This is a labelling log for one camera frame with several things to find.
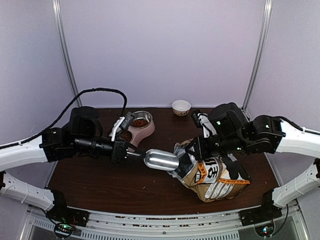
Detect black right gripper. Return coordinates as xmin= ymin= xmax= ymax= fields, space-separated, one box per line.
xmin=184 ymin=134 xmax=249 ymax=162

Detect pet food bag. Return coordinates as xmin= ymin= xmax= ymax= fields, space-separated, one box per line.
xmin=168 ymin=139 xmax=251 ymax=203

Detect metal food scoop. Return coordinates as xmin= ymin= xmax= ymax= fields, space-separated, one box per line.
xmin=143 ymin=149 xmax=179 ymax=171

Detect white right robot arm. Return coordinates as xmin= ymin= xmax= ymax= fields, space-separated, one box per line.
xmin=191 ymin=102 xmax=320 ymax=221

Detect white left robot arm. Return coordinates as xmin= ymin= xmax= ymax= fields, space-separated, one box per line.
xmin=0 ymin=106 xmax=146 ymax=222

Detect pink double pet feeder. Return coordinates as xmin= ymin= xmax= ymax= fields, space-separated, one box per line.
xmin=116 ymin=120 xmax=155 ymax=147

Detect front steel feeder bowl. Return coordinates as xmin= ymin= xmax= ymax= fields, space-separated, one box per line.
xmin=118 ymin=130 xmax=133 ymax=142

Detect brown kibble pellets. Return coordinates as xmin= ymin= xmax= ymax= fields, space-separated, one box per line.
xmin=130 ymin=118 xmax=149 ymax=129

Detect white floral ceramic bowl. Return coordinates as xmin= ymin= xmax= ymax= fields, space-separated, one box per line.
xmin=171 ymin=100 xmax=191 ymax=117

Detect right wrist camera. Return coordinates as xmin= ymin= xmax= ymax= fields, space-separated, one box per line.
xmin=191 ymin=109 xmax=217 ymax=138

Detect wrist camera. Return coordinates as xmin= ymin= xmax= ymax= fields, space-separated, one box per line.
xmin=109 ymin=111 xmax=135 ymax=142
xmin=191 ymin=109 xmax=217 ymax=138

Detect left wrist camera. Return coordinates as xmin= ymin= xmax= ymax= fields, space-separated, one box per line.
xmin=109 ymin=111 xmax=135 ymax=142

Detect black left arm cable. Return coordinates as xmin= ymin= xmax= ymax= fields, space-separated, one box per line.
xmin=0 ymin=87 xmax=128 ymax=151

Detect front aluminium rail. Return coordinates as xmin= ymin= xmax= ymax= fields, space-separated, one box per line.
xmin=24 ymin=197 xmax=308 ymax=240

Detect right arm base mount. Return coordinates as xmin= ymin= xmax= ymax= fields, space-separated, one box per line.
xmin=238 ymin=205 xmax=282 ymax=239

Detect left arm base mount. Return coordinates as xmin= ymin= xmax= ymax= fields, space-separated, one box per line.
xmin=45 ymin=207 xmax=90 ymax=239

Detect right aluminium frame post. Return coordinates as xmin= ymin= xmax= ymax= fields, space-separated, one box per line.
xmin=242 ymin=0 xmax=273 ymax=112

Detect aluminium frame post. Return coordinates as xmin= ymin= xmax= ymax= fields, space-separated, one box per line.
xmin=52 ymin=0 xmax=79 ymax=97
xmin=242 ymin=0 xmax=273 ymax=112

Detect left aluminium frame post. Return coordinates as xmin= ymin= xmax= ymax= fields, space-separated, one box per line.
xmin=52 ymin=0 xmax=79 ymax=97

